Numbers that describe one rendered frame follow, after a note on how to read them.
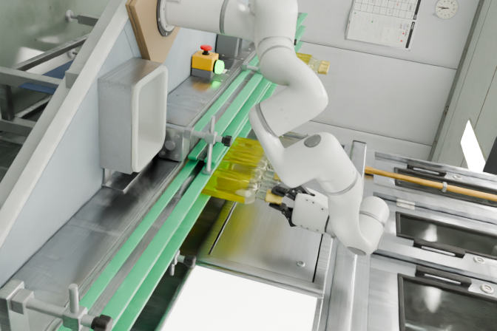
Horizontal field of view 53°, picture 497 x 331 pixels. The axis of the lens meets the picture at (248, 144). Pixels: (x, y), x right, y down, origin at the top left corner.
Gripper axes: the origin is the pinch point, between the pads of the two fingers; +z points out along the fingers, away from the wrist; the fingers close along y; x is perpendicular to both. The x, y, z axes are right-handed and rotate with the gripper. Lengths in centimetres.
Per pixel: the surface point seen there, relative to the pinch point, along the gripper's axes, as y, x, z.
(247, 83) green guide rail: 13, -37, 32
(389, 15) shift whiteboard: -61, -586, 105
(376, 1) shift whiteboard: -45, -580, 126
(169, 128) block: 15.5, 11.1, 29.0
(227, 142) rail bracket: 15.3, 7.7, 13.4
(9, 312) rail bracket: 15, 74, 11
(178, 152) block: 9.0, 10.6, 26.1
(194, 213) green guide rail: -3.0, 16.3, 15.9
